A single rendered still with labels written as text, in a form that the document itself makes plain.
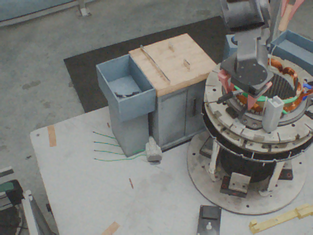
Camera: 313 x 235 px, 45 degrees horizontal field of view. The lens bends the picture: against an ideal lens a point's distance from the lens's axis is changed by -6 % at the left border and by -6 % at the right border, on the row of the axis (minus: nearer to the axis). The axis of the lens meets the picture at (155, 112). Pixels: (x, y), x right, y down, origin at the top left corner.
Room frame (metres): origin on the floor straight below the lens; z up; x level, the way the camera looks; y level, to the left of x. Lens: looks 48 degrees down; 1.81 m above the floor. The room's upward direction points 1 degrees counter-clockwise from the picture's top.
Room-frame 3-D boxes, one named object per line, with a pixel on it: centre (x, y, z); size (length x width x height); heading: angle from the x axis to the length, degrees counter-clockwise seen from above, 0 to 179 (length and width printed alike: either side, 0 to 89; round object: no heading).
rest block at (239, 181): (0.61, -0.24, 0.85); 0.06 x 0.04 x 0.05; 71
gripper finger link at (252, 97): (0.61, -0.21, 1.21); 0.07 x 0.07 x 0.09; 45
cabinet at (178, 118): (0.88, -0.06, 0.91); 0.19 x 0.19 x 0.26; 26
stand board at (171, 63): (0.88, -0.06, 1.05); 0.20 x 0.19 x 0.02; 116
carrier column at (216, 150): (0.67, -0.17, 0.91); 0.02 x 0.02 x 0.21
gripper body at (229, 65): (0.61, -0.20, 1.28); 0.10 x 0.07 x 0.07; 45
